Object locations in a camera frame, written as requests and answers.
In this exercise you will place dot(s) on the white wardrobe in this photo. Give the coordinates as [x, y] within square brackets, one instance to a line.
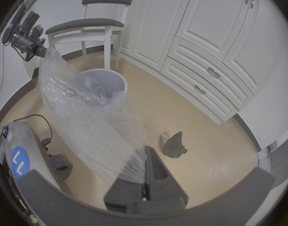
[205, 32]

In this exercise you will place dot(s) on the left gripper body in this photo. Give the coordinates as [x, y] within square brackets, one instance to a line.
[28, 46]

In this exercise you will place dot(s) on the white trash bin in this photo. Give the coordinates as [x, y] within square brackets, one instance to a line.
[115, 79]

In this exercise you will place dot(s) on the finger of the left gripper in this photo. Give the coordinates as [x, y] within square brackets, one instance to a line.
[42, 52]

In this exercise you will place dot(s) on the white paper scrap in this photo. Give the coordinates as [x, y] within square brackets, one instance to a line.
[165, 139]

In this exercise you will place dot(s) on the crumpled black plastic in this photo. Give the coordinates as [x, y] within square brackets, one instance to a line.
[174, 147]

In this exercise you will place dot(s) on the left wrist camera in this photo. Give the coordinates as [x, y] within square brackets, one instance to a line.
[38, 30]

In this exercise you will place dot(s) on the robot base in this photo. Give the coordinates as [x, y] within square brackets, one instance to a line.
[23, 140]

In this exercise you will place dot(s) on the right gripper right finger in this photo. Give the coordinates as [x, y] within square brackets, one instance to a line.
[160, 180]

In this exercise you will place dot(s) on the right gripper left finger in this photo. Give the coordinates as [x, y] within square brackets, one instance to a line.
[127, 192]

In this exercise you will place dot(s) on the clear plastic bag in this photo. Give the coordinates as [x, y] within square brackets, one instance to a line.
[87, 131]

